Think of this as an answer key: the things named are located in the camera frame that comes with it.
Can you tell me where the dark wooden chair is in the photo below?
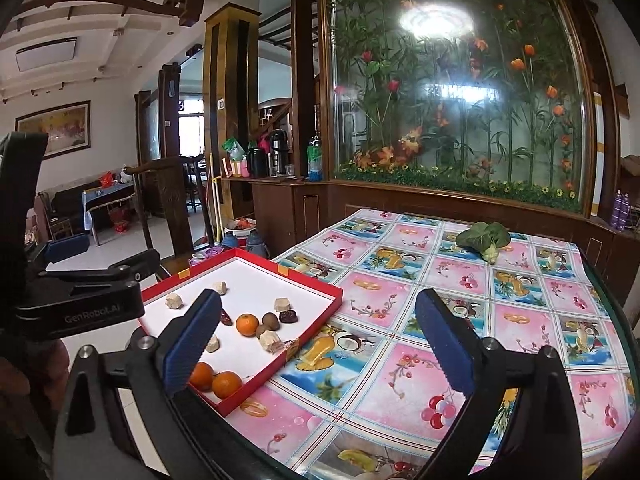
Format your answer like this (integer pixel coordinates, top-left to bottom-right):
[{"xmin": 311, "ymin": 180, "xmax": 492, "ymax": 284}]
[{"xmin": 124, "ymin": 155, "xmax": 214, "ymax": 281}]

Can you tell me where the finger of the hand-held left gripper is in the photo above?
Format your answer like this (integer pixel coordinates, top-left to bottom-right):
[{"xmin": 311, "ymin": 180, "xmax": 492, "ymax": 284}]
[
  {"xmin": 44, "ymin": 248, "xmax": 161, "ymax": 287},
  {"xmin": 44, "ymin": 233, "xmax": 91, "ymax": 265}
]

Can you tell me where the red box with white inside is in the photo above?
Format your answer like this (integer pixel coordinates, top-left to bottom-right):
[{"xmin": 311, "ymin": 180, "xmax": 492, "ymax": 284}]
[{"xmin": 136, "ymin": 249, "xmax": 344, "ymax": 417}]

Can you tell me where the glass flower display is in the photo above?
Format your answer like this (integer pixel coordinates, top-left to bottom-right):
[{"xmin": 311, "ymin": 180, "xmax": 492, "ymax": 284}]
[{"xmin": 330, "ymin": 0, "xmax": 594, "ymax": 214}]

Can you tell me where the framed wall painting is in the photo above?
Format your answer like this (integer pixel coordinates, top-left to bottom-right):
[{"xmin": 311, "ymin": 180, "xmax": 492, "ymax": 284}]
[{"xmin": 14, "ymin": 100, "xmax": 93, "ymax": 161}]

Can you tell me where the rectangular ceiling lamp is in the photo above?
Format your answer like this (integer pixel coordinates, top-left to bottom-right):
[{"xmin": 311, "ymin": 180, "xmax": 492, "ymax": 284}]
[{"xmin": 13, "ymin": 37, "xmax": 79, "ymax": 74}]

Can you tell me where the side table with cloth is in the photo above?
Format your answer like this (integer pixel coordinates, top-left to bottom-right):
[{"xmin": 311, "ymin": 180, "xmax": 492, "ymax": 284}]
[{"xmin": 82, "ymin": 180, "xmax": 137, "ymax": 247}]

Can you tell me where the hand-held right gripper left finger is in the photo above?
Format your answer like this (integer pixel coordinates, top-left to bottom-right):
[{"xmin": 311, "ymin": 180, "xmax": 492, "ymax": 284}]
[{"xmin": 52, "ymin": 288, "xmax": 224, "ymax": 480}]

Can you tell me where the green bok choy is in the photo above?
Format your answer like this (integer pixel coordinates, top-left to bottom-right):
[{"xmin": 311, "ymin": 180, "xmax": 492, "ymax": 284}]
[{"xmin": 455, "ymin": 221, "xmax": 512, "ymax": 264}]

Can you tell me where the green plastic bottle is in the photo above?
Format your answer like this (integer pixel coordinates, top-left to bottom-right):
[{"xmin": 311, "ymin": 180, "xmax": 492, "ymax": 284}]
[{"xmin": 307, "ymin": 134, "xmax": 324, "ymax": 182}]

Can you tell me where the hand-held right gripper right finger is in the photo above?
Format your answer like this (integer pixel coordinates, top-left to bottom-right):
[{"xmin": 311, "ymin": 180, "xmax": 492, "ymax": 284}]
[{"xmin": 415, "ymin": 288, "xmax": 584, "ymax": 480}]

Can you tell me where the black thermos flask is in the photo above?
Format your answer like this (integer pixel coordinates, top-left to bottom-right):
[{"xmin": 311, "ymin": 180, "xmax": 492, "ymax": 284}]
[{"xmin": 268, "ymin": 129, "xmax": 286, "ymax": 177}]

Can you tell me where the pink fruit-print tablecloth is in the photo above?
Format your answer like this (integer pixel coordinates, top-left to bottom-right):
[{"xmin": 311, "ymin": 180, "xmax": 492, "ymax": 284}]
[{"xmin": 239, "ymin": 207, "xmax": 639, "ymax": 480}]

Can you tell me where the orange tangerine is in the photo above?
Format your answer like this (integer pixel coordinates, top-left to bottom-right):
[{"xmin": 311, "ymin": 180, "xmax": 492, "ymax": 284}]
[
  {"xmin": 235, "ymin": 312, "xmax": 260, "ymax": 337},
  {"xmin": 212, "ymin": 370, "xmax": 244, "ymax": 401},
  {"xmin": 189, "ymin": 361, "xmax": 215, "ymax": 392}
]

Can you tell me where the black jug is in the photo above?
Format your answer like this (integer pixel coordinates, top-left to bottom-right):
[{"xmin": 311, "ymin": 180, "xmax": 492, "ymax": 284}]
[{"xmin": 247, "ymin": 147, "xmax": 269, "ymax": 179}]

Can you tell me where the white mop handle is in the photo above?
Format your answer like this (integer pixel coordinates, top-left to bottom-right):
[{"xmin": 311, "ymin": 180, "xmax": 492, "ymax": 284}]
[{"xmin": 207, "ymin": 155, "xmax": 226, "ymax": 241}]

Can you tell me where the wooden cabinet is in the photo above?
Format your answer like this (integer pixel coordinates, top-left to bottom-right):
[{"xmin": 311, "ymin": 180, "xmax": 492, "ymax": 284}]
[{"xmin": 220, "ymin": 175, "xmax": 640, "ymax": 272}]

